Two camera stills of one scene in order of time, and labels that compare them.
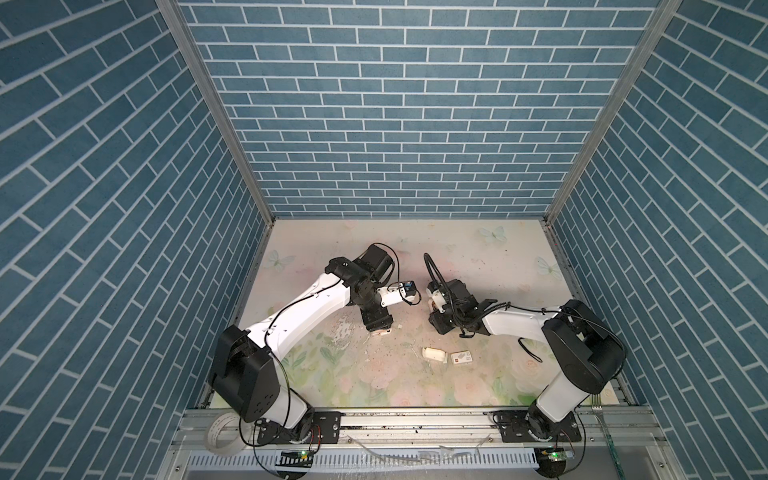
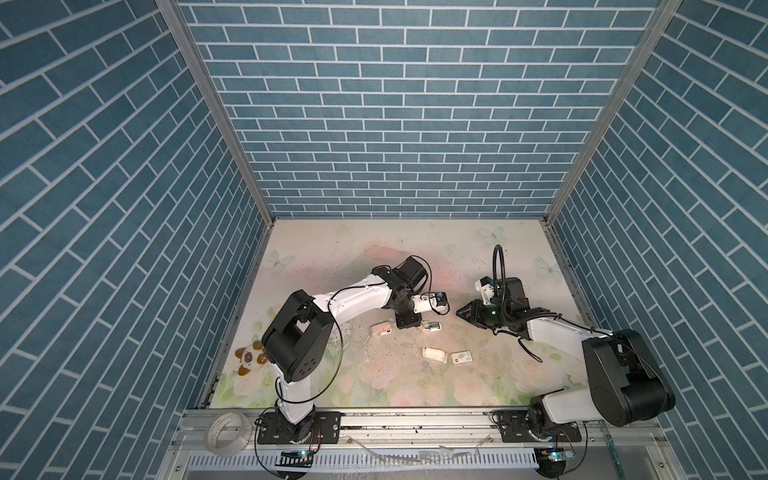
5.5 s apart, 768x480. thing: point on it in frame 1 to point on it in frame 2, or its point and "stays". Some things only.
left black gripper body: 375,315 to 406,314
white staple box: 461,357 stays
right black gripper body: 447,320 to 494,315
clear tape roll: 227,433 stays
